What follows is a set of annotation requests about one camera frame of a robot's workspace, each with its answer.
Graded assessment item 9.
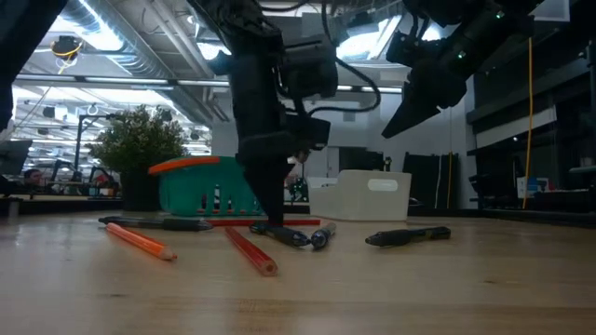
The dark monitor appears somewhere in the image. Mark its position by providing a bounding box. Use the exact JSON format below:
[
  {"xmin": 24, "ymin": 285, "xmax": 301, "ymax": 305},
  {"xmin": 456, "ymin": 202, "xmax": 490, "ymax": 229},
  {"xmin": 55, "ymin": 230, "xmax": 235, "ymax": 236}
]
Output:
[{"xmin": 0, "ymin": 139, "xmax": 34, "ymax": 177}]

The black pen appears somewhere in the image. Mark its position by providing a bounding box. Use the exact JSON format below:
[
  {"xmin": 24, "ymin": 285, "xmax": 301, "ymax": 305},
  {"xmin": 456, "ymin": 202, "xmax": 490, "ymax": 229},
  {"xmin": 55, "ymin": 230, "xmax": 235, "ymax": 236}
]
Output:
[
  {"xmin": 310, "ymin": 221, "xmax": 338, "ymax": 251},
  {"xmin": 249, "ymin": 221, "xmax": 312, "ymax": 248},
  {"xmin": 364, "ymin": 225, "xmax": 452, "ymax": 248},
  {"xmin": 97, "ymin": 215, "xmax": 214, "ymax": 233}
]

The teal basket orange rim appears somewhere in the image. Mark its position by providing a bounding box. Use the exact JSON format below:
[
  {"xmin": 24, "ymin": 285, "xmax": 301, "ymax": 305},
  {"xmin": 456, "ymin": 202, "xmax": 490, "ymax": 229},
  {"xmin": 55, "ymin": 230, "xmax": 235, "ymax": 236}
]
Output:
[{"xmin": 147, "ymin": 155, "xmax": 264, "ymax": 218}]

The white plastic bin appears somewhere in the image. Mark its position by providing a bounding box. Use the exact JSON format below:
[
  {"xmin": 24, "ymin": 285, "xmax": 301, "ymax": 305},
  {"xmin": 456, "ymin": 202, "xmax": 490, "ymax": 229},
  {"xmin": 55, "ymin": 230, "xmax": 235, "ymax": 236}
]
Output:
[{"xmin": 306, "ymin": 168, "xmax": 413, "ymax": 222}]

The blue white box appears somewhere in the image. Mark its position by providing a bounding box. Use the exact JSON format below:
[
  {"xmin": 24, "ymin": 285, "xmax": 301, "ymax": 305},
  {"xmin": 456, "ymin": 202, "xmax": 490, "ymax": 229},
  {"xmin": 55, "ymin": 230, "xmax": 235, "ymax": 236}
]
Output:
[{"xmin": 515, "ymin": 175, "xmax": 550, "ymax": 200}]

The person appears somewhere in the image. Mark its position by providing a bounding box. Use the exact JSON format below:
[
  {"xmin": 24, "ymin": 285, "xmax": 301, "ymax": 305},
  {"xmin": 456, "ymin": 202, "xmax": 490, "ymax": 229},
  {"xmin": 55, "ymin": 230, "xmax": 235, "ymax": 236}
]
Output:
[{"xmin": 21, "ymin": 167, "xmax": 47, "ymax": 188}]

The green potted plant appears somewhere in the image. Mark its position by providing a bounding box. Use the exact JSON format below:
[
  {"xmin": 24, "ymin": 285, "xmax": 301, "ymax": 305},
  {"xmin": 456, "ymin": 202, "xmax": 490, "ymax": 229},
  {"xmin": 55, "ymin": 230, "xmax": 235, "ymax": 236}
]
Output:
[{"xmin": 86, "ymin": 104, "xmax": 190, "ymax": 213}]

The yellow ceiling cable reel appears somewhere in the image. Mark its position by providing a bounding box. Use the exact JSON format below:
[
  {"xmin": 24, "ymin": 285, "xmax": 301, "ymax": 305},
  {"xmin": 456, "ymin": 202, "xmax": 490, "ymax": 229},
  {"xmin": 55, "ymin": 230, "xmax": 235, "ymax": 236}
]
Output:
[{"xmin": 49, "ymin": 34, "xmax": 84, "ymax": 60}]

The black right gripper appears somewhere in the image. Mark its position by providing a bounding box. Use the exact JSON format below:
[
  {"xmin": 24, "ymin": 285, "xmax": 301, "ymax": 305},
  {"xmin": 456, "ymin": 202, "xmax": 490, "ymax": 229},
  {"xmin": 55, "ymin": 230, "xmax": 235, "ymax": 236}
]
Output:
[{"xmin": 382, "ymin": 50, "xmax": 471, "ymax": 140}]

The long ceiling light bar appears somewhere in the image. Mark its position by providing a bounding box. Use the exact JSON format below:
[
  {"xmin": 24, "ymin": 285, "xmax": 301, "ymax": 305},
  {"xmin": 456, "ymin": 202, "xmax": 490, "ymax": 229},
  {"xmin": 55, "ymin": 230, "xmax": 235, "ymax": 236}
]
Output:
[{"xmin": 13, "ymin": 73, "xmax": 404, "ymax": 95}]

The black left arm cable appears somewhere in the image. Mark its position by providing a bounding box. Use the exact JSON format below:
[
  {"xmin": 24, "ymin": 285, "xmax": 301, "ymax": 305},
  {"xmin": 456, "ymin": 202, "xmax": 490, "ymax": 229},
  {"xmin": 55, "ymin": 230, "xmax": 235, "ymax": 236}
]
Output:
[{"xmin": 302, "ymin": 0, "xmax": 383, "ymax": 117}]

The orange pencil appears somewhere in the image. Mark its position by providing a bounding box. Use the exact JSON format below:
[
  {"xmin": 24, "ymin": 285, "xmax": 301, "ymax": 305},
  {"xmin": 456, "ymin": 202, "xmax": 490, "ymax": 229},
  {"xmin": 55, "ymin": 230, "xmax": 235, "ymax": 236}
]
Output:
[{"xmin": 104, "ymin": 222, "xmax": 179, "ymax": 261}]

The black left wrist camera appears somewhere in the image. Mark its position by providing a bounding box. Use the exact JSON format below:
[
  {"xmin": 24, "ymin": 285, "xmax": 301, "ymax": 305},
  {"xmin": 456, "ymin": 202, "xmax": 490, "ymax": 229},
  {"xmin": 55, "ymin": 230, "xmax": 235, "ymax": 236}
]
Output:
[{"xmin": 284, "ymin": 115, "xmax": 332, "ymax": 151}]

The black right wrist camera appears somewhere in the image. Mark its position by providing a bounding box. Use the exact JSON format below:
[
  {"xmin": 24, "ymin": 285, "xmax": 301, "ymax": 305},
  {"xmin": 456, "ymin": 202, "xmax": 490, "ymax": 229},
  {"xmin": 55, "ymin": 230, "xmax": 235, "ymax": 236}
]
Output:
[{"xmin": 385, "ymin": 30, "xmax": 423, "ymax": 66}]

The black aluminium table frame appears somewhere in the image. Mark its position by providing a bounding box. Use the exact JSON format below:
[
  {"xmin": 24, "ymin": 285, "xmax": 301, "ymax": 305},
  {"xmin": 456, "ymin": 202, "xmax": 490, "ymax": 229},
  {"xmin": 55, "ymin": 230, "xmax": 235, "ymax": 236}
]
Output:
[{"xmin": 0, "ymin": 195, "xmax": 596, "ymax": 229}]

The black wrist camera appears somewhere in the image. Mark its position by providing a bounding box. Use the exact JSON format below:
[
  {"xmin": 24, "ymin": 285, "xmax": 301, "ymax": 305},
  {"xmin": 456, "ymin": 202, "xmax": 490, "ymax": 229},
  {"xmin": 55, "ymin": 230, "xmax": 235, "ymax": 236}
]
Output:
[
  {"xmin": 385, "ymin": 30, "xmax": 423, "ymax": 66},
  {"xmin": 284, "ymin": 115, "xmax": 332, "ymax": 151}
]

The red pencil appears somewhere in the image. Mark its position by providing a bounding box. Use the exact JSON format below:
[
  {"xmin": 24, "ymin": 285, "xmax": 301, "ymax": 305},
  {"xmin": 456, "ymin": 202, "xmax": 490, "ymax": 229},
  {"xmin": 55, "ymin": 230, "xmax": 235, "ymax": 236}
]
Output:
[
  {"xmin": 207, "ymin": 218, "xmax": 322, "ymax": 228},
  {"xmin": 223, "ymin": 226, "xmax": 279, "ymax": 277}
]

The black folding panel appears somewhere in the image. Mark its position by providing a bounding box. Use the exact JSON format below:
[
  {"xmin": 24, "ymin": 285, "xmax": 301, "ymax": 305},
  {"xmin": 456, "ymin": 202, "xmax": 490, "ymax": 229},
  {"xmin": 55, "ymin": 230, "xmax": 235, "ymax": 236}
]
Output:
[{"xmin": 402, "ymin": 152, "xmax": 460, "ymax": 210}]

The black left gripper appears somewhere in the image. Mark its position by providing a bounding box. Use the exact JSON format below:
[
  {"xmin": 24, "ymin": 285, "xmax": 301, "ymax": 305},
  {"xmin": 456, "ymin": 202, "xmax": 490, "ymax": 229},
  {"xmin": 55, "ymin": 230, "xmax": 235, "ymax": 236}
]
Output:
[{"xmin": 236, "ymin": 129, "xmax": 299, "ymax": 226}]

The black metal stand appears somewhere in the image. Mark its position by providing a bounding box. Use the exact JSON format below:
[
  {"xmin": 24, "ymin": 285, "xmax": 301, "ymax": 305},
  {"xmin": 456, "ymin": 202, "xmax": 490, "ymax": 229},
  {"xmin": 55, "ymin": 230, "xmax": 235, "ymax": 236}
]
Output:
[{"xmin": 73, "ymin": 113, "xmax": 120, "ymax": 174}]

